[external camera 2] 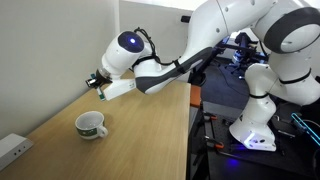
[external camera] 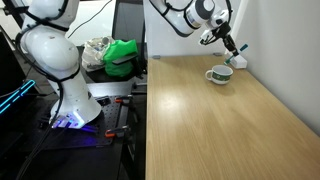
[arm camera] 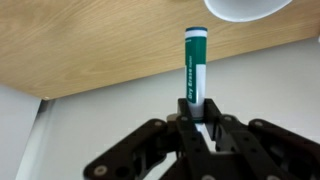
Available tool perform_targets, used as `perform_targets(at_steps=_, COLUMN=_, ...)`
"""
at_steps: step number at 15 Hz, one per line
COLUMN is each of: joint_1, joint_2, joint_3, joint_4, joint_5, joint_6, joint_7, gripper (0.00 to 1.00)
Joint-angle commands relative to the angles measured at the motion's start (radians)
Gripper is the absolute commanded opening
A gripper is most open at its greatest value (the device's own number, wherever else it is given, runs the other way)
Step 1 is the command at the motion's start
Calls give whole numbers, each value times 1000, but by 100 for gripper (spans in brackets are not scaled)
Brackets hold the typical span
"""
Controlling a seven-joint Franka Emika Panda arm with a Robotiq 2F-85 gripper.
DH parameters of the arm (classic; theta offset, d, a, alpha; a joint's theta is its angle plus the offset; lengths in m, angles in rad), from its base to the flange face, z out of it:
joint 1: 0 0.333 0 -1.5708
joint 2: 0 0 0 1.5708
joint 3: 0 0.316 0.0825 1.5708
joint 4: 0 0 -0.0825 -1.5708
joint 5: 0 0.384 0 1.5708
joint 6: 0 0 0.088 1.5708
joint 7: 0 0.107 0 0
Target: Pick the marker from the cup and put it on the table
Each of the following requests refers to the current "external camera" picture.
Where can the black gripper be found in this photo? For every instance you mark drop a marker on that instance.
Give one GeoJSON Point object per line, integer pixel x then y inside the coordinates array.
{"type": "Point", "coordinates": [222, 30]}

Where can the teal marker pen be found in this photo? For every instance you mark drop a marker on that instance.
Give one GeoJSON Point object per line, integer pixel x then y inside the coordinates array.
{"type": "Point", "coordinates": [244, 47]}

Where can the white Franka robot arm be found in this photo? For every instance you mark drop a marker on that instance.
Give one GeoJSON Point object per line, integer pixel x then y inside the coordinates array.
{"type": "Point", "coordinates": [53, 56]}

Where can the white cup with green band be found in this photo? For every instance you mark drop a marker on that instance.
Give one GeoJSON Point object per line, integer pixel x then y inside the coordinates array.
{"type": "Point", "coordinates": [218, 78]}

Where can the grey table clamp pad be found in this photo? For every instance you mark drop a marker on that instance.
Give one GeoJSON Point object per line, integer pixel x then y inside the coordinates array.
{"type": "Point", "coordinates": [217, 53]}
{"type": "Point", "coordinates": [156, 57]}

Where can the white rectangular box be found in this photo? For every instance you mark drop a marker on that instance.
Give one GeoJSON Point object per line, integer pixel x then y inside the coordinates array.
{"type": "Point", "coordinates": [238, 62]}

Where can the black mesh office chair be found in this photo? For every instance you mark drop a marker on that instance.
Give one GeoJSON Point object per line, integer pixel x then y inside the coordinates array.
{"type": "Point", "coordinates": [128, 20]}

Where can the black chair armrest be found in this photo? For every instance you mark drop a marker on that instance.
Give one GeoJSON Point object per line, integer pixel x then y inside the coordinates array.
{"type": "Point", "coordinates": [124, 59]}

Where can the green cloth bag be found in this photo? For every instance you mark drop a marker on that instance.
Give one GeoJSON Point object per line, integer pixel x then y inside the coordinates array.
{"type": "Point", "coordinates": [119, 50]}

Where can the orange black clamp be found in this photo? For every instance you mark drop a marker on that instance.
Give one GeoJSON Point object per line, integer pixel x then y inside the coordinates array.
{"type": "Point", "coordinates": [124, 99]}
{"type": "Point", "coordinates": [116, 132]}

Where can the small black block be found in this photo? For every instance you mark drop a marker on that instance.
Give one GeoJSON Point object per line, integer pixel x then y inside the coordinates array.
{"type": "Point", "coordinates": [102, 99]}

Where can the white plastic bag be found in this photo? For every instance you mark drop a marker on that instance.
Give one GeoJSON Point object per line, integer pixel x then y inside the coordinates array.
{"type": "Point", "coordinates": [91, 55]}

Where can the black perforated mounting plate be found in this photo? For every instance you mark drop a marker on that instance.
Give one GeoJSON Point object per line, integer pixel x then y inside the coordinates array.
{"type": "Point", "coordinates": [110, 116]}

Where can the black device with blue lights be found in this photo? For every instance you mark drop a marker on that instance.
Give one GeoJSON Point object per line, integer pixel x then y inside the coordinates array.
{"type": "Point", "coordinates": [15, 95]}

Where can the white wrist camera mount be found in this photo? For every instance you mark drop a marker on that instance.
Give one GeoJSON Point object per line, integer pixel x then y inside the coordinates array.
{"type": "Point", "coordinates": [206, 37]}

